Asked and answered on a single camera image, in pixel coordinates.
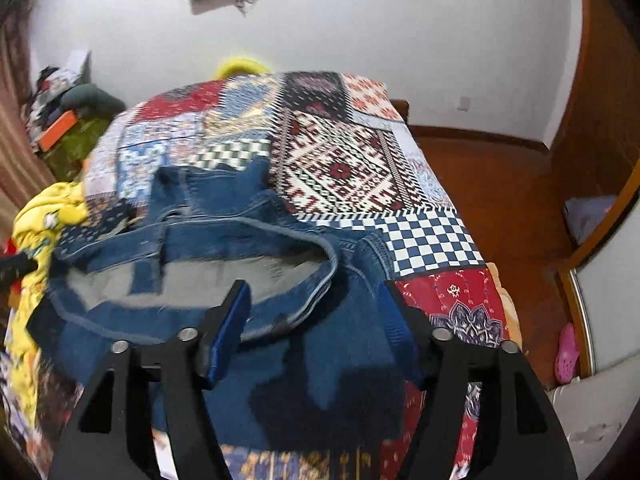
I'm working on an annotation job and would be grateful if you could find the blue denim jacket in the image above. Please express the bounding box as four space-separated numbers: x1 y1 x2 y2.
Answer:
27 158 405 451

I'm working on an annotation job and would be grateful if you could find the yellow printed garment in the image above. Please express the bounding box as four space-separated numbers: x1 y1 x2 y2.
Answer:
6 182 88 422

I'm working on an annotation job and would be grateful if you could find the pink croc shoe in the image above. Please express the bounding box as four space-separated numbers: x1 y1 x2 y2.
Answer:
554 323 580 385

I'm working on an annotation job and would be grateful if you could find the striped red beige curtain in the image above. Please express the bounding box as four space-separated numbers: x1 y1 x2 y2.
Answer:
1 0 54 240

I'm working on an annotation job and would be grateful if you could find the green cloth covered table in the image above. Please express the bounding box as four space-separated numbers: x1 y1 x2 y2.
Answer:
41 116 112 182

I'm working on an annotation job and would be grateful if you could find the orange box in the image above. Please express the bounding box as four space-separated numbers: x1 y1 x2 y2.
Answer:
38 110 78 152

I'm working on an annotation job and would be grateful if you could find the dark grey plush item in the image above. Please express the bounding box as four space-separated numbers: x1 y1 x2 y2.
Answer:
60 84 126 117

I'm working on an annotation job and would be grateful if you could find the yellow plush pillow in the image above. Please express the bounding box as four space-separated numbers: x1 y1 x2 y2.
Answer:
214 56 271 80

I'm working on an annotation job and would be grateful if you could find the patchwork patterned bedspread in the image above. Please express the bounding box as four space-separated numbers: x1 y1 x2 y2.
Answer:
0 70 524 480

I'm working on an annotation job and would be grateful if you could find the white wall socket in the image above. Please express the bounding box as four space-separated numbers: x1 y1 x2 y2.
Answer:
457 96 471 113

